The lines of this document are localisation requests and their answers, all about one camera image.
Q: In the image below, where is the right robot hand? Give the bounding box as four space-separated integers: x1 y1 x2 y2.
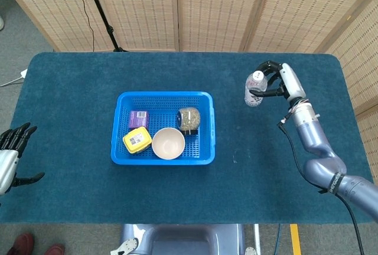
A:
250 60 307 103

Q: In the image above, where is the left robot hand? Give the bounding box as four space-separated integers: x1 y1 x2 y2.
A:
0 122 45 197

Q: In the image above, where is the clear water bottle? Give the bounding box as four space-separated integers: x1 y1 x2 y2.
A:
244 70 269 107

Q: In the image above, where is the round jar with black lid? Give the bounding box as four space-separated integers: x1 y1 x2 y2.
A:
176 107 201 136

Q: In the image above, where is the yellow-lidded green container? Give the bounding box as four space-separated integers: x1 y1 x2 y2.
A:
122 126 153 154

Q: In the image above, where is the beige bowl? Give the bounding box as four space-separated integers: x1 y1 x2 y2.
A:
151 127 186 159

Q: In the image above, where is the purple box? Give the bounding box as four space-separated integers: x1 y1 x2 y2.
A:
128 110 150 129

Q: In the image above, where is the dark red shoe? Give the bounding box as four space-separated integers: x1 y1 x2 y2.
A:
7 233 35 255
45 243 66 255

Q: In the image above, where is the blue table mat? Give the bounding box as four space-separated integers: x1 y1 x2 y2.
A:
0 51 374 225

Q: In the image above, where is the blue plastic basket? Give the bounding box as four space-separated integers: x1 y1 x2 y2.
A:
110 90 216 166

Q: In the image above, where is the bamboo folding screen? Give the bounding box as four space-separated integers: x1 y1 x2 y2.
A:
0 0 378 179

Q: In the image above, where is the yellow floor tape strip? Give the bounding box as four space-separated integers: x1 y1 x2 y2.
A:
289 224 302 255

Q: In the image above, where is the white floor strip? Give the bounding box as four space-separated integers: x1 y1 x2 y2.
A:
253 224 262 255

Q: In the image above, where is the black tripod stand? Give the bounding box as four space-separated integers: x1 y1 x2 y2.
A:
82 0 129 53

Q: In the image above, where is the blue-grey robot torso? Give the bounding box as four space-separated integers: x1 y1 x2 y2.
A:
110 223 258 255

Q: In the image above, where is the white power cable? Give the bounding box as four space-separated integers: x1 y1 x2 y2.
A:
0 76 23 87

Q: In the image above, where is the blue floor cable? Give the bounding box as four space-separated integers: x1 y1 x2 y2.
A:
273 224 283 255

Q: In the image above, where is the thin black hanging cable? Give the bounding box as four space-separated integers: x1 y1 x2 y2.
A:
71 0 96 52

